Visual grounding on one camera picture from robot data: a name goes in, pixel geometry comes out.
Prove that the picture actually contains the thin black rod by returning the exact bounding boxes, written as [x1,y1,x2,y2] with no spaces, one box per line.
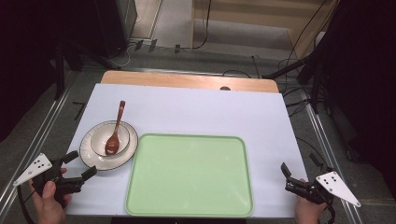
[250,54,262,79]

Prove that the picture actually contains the white floor cable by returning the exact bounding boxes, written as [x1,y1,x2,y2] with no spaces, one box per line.
[106,41,139,68]

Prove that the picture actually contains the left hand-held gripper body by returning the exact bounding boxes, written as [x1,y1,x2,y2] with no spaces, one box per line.
[12,152,86,209]

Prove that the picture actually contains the black metal stand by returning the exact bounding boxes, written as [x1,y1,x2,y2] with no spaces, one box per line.
[262,54,323,115]

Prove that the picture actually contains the person's left hand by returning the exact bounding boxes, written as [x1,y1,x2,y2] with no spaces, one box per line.
[28,167,73,224]

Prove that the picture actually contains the black hanging cable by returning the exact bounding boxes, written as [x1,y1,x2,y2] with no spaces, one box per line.
[190,0,213,50]

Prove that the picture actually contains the light wooden panel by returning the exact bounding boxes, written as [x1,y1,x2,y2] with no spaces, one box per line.
[190,0,340,61]

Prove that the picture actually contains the dark cabinet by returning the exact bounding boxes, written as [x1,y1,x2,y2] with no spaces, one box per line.
[92,0,138,60]

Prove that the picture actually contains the aluminium floor rail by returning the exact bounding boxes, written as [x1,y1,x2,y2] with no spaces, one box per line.
[0,70,79,216]
[120,66,265,77]
[299,88,364,224]

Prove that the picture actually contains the white bowl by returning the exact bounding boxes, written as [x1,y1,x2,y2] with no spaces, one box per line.
[90,121,131,158]

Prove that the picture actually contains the white table mat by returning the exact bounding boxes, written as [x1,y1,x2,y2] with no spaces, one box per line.
[64,82,309,219]

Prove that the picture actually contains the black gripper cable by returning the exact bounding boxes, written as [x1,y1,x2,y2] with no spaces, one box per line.
[16,184,37,224]
[324,201,338,224]

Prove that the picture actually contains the black tape marks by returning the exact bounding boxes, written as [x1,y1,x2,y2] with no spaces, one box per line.
[72,101,87,121]

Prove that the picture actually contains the brown wooden spoon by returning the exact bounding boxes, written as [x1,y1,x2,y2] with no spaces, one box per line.
[105,100,127,157]

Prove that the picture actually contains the thin black cable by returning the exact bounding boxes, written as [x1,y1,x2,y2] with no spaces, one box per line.
[277,0,332,71]

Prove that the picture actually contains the black curtain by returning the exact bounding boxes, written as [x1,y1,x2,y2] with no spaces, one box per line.
[312,0,396,200]
[0,0,101,143]

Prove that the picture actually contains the white plate with dark rim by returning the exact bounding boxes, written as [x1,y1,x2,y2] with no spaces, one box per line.
[78,119,139,172]

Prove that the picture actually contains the light green tray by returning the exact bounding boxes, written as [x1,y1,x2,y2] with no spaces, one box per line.
[124,133,255,218]

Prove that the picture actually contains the person's right hand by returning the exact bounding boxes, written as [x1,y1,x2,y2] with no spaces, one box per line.
[293,177,329,224]

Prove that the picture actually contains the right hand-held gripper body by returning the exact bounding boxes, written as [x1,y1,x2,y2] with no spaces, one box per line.
[284,166,362,209]

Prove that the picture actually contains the black floor cable loop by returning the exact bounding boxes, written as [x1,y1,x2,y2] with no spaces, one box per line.
[221,69,252,79]

